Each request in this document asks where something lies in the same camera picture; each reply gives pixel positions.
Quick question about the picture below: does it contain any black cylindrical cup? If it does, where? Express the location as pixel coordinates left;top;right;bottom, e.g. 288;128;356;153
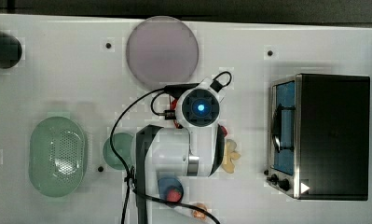
0;31;22;69

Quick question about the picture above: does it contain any red plush ketchup bottle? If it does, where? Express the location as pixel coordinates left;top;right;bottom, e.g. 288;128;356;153
170;99;183;129

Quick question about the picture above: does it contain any blue bowl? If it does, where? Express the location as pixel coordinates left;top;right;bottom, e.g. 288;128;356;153
158;177;184;201

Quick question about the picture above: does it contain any round lilac plate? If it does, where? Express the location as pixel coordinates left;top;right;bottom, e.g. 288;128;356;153
126;16;199;89

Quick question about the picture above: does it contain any black toaster oven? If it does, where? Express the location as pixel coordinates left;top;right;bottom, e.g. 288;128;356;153
264;74;371;201

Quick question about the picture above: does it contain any plush orange slice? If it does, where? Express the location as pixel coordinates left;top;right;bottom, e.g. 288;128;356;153
191;203;207;220

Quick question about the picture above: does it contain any green cup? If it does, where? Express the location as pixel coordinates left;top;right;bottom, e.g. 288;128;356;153
103;133;133;170

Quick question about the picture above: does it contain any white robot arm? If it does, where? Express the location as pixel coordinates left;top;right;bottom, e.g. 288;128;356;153
132;78;225;224

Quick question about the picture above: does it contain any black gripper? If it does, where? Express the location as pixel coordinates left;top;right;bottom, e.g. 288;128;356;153
163;83;198;99

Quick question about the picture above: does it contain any green oval strainer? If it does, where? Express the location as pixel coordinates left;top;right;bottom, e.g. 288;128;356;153
28;117;88;198

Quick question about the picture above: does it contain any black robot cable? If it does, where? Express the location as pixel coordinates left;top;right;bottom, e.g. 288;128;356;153
108;71;233;224

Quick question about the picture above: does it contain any plush strawberry in bowl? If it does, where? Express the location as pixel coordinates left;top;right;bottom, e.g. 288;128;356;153
166;189;182;203

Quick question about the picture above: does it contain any plush peeled banana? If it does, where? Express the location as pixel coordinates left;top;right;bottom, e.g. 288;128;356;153
221;139;241;174

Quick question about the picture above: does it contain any plush strawberry on table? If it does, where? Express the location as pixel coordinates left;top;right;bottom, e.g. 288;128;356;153
221;126;228;137

